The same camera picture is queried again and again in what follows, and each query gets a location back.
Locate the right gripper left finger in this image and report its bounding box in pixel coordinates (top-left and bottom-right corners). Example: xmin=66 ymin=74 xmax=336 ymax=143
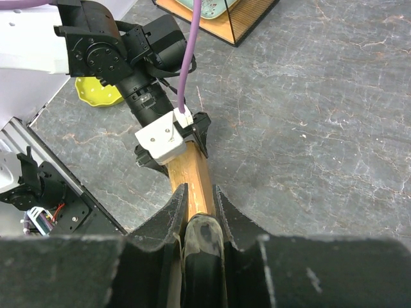
xmin=1 ymin=184 xmax=188 ymax=307

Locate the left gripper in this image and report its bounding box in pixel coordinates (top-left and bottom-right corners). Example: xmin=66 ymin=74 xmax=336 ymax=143
xmin=134 ymin=110 xmax=211 ymax=175

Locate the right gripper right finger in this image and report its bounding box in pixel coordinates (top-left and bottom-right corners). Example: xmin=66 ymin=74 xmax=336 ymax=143
xmin=213 ymin=186 xmax=410 ymax=307

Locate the brown cardboard express box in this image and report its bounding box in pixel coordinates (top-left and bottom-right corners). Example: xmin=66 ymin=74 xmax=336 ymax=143
xmin=166 ymin=141 xmax=216 ymax=221

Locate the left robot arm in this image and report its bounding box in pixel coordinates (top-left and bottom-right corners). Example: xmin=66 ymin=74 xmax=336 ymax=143
xmin=1 ymin=1 xmax=211 ymax=173

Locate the yellow-green dotted plate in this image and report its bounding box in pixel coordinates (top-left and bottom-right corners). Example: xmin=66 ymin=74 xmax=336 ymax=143
xmin=74 ymin=77 xmax=123 ymax=107

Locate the light green tray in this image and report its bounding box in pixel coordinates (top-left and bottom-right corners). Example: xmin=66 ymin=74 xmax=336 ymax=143
xmin=175 ymin=0 xmax=240 ymax=21

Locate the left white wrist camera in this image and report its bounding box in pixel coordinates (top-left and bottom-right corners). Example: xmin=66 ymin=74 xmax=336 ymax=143
xmin=135 ymin=111 xmax=186 ymax=166

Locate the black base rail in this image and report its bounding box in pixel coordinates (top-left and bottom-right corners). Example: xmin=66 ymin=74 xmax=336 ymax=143
xmin=1 ymin=118 xmax=126 ymax=236

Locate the black wire wooden shelf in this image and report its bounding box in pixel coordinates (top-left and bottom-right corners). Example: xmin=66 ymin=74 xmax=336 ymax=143
xmin=152 ymin=0 xmax=280 ymax=47

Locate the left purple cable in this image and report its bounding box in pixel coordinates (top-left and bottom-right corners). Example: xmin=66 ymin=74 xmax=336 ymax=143
xmin=0 ymin=0 xmax=203 ymax=126

